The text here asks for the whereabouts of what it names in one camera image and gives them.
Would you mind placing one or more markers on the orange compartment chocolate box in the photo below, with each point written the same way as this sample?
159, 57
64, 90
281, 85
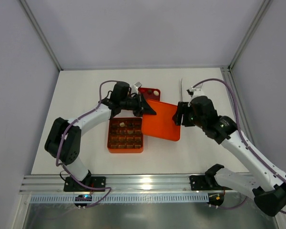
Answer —
119, 141

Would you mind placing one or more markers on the beige oval chocolate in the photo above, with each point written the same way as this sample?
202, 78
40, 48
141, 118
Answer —
155, 92

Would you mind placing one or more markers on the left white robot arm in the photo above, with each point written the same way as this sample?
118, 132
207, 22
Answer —
64, 140

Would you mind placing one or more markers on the orange box lid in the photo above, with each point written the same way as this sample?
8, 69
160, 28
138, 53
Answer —
161, 125

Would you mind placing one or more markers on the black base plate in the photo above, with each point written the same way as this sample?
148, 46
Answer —
204, 183
96, 182

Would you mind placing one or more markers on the dark red metal tray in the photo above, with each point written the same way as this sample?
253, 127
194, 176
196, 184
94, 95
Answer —
151, 96

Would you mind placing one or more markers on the silver metal tweezers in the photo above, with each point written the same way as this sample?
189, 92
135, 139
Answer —
181, 89

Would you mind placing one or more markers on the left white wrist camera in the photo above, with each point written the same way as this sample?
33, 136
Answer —
135, 87

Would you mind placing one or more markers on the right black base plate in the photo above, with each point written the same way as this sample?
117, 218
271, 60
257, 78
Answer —
204, 183

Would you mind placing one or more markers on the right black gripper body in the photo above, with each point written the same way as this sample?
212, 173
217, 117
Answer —
183, 115

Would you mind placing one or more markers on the right aluminium frame rail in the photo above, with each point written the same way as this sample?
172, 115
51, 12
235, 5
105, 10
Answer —
228, 78

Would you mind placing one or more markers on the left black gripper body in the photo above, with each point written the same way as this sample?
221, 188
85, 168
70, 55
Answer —
139, 106

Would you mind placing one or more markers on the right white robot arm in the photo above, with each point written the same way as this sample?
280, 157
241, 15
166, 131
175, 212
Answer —
267, 188

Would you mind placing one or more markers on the white slotted cable duct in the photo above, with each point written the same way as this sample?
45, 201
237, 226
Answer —
121, 198

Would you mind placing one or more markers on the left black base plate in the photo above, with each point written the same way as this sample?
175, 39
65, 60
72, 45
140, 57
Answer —
96, 182

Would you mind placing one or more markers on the aluminium front rail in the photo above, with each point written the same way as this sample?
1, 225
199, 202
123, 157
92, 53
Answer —
154, 182

